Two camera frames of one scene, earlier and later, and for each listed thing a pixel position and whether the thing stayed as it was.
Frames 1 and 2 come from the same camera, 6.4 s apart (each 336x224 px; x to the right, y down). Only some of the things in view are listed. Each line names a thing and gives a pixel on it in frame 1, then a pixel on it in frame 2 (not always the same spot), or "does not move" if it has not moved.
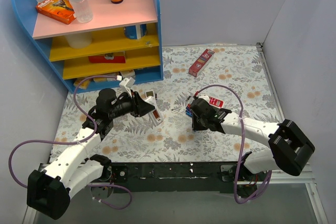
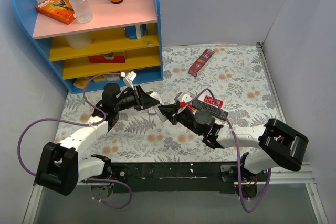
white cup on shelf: x=79 y=41 does not move
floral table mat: x=234 y=76 does not move
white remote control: x=155 y=115 to x=155 y=95
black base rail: x=181 y=177 does not move
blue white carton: x=135 y=32 does not move
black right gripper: x=195 y=120 to x=175 y=114
